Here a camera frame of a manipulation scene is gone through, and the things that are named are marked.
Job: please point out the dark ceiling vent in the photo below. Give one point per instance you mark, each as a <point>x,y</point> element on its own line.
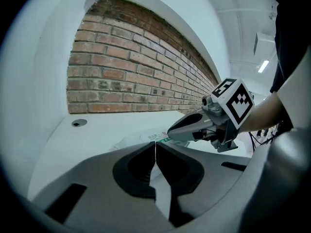
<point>255,44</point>

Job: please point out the ceiling strip light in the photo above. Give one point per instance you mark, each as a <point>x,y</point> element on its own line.
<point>263,66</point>

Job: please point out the person's right forearm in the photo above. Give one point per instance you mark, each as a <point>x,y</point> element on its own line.
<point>264,113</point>

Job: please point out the clear plastic packet with label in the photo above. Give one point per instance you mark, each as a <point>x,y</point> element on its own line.
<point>150,136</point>

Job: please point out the right hand-held gripper camera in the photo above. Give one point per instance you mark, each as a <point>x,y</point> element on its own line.
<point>206,102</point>

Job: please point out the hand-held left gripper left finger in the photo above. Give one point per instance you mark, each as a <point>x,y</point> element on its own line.
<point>102,178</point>

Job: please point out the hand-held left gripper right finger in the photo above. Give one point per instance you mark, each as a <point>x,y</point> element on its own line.
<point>213,178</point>

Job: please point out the person's right hand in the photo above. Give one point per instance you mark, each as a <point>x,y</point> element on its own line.
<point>221,133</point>

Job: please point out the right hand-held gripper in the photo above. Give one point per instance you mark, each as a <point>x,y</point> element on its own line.
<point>239,103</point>

